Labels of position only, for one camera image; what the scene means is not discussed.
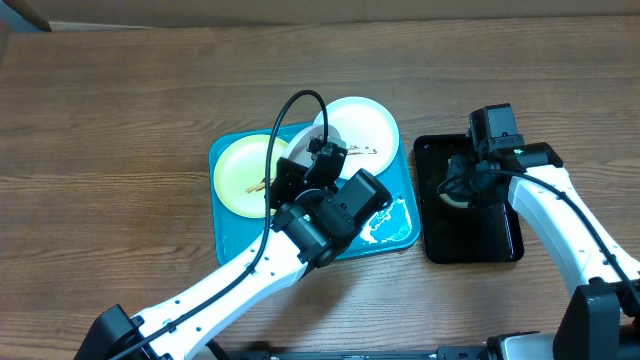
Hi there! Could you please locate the green and yellow sponge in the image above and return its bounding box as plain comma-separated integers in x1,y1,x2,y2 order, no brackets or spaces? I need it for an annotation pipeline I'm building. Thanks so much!
439,193,470,209

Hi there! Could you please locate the yellow-green plate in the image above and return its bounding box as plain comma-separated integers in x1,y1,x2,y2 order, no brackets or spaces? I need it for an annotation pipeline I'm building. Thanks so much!
213,134,270,219

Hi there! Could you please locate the white plate with blue rim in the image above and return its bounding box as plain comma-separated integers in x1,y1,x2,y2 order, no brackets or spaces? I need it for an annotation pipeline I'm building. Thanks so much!
326,96,400,180

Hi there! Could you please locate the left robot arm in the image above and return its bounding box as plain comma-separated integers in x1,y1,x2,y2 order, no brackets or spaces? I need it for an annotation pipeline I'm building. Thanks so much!
76,138,392,359

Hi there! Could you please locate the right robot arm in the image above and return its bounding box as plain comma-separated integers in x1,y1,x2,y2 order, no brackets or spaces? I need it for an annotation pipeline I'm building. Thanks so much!
437,104,639,360

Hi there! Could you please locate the teal plastic tray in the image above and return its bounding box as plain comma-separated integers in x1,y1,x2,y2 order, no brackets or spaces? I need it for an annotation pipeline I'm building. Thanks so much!
211,145,421,265

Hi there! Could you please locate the black plastic tray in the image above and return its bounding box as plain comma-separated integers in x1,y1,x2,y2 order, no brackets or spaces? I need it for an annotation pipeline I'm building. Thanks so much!
413,134,524,264

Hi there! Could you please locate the dark chair leg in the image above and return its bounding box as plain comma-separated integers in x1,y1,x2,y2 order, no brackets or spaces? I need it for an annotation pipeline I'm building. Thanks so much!
1,0,51,32

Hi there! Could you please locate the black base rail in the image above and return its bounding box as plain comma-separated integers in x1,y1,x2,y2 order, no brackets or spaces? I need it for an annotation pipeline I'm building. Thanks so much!
207,341,500,360

